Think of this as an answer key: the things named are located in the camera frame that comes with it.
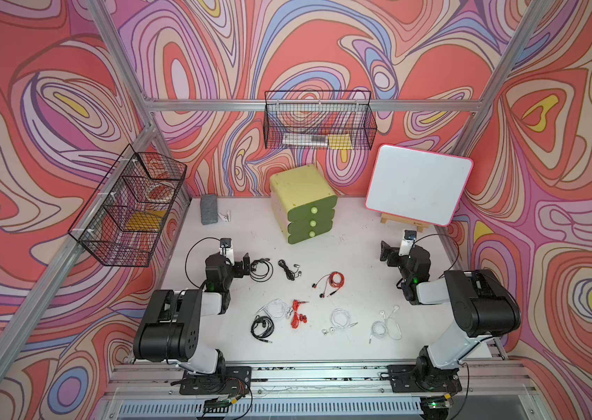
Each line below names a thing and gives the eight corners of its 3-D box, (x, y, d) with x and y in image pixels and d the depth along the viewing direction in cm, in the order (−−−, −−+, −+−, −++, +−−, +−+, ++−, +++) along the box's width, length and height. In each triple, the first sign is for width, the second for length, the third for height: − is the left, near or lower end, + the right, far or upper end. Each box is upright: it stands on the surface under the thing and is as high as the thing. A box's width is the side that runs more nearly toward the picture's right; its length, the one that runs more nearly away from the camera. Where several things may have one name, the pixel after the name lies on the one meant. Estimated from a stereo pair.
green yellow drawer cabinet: (292, 252, 103) (290, 214, 86) (273, 214, 116) (268, 175, 98) (333, 236, 108) (340, 198, 91) (310, 202, 121) (312, 163, 103)
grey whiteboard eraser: (201, 225, 112) (200, 222, 110) (201, 198, 122) (200, 195, 121) (218, 222, 113) (217, 219, 111) (217, 195, 123) (216, 192, 122)
